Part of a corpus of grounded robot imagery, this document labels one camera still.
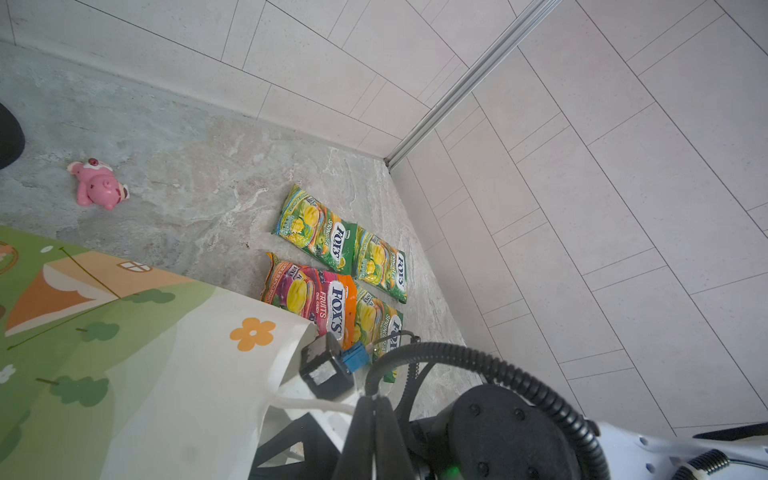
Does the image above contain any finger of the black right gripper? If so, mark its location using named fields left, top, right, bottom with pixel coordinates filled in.
left=248, top=412, right=340, bottom=480

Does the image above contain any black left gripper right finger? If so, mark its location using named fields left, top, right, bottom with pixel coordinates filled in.
left=374, top=397, right=415, bottom=480

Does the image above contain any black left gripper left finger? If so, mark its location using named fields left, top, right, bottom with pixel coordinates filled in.
left=331, top=397, right=375, bottom=480

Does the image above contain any yellow green Fox's candy packet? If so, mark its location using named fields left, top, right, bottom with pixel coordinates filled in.
left=353, top=288, right=405, bottom=363

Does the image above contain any orange Fox's candy packet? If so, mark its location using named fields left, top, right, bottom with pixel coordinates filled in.
left=261, top=252, right=357, bottom=350

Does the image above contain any white paper bag green print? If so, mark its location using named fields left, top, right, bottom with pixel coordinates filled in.
left=1, top=226, right=315, bottom=479

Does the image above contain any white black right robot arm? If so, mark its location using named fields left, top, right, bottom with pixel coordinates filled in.
left=249, top=342, right=767, bottom=479

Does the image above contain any small pink pig toy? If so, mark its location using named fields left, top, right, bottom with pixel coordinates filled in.
left=67, top=158, right=130, bottom=211

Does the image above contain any glitter microphone on black stand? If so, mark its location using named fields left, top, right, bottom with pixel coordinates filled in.
left=0, top=104, right=26, bottom=169

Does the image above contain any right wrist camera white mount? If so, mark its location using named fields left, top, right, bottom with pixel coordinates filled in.
left=299, top=333, right=370, bottom=400

